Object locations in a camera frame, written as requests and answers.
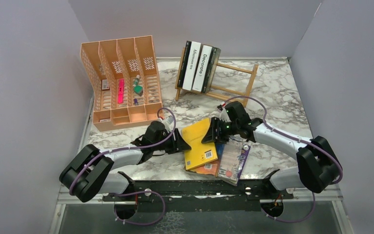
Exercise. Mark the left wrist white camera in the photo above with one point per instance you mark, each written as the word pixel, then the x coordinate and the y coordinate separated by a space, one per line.
pixel 168 123

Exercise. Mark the yellow book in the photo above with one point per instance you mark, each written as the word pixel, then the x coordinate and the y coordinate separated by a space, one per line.
pixel 200 153

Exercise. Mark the small red white box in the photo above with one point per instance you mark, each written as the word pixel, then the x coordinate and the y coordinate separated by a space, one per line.
pixel 105 85

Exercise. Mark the dark green book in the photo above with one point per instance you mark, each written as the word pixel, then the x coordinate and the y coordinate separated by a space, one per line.
pixel 214 56

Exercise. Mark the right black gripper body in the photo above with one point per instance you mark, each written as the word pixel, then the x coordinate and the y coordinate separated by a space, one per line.
pixel 223 129

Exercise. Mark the orange plastic file organizer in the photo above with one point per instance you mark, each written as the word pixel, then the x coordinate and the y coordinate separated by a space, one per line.
pixel 123 58

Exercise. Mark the black Moon and Sixpence book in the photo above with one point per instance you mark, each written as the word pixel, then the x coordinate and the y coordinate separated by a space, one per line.
pixel 184 64

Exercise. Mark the blue orange book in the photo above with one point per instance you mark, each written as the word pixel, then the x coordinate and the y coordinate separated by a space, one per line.
pixel 209 169

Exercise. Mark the white Decorate Furniture book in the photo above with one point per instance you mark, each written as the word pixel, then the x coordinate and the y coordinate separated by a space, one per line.
pixel 202 67

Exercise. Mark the black metal base rail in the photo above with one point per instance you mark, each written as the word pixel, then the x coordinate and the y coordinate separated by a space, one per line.
pixel 148 196

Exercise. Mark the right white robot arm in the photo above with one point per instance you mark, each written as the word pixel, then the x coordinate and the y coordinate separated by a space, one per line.
pixel 317 165

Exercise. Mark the pink highlighter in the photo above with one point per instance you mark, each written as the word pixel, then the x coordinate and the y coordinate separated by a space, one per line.
pixel 120 91

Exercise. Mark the white Afternoon tea book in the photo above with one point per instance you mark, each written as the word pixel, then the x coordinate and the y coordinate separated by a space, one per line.
pixel 193 58

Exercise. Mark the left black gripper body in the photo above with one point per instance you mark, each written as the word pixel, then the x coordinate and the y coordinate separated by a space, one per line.
pixel 170 145

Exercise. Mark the wooden book rack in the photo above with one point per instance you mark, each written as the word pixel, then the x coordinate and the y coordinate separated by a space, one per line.
pixel 227 80

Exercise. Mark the floral purple book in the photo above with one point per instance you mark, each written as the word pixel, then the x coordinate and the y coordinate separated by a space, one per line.
pixel 232 162

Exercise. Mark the green glue bottle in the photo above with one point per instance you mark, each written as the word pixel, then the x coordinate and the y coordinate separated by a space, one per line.
pixel 138 89

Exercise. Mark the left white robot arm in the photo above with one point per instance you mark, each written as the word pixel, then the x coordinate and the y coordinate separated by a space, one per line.
pixel 109 161

